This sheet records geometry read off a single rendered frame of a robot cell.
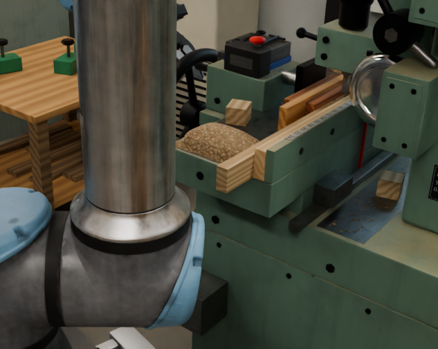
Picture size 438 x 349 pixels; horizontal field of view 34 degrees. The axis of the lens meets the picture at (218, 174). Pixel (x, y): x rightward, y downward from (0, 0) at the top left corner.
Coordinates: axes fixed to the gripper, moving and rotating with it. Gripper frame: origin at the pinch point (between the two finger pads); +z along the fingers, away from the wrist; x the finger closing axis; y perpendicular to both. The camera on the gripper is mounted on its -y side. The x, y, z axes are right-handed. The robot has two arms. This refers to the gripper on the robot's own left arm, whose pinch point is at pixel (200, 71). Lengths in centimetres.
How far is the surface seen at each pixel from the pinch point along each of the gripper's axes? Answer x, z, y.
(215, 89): 16.3, 12.0, -12.3
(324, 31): 12.7, 21.8, -35.2
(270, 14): -118, -39, 46
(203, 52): 8.2, 2.2, -10.6
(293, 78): 10.5, 21.6, -22.6
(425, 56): 24, 40, -49
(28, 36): -79, -116, 116
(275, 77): 12.7, 19.5, -21.5
